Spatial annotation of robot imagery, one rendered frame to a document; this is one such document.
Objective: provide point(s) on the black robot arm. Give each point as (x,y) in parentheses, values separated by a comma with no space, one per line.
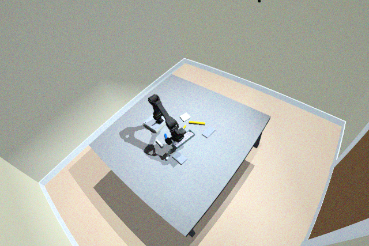
(160,111)

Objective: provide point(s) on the white keyboard with purple keys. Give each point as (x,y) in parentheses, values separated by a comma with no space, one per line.
(189,134)

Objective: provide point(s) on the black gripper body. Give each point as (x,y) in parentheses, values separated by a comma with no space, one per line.
(168,139)

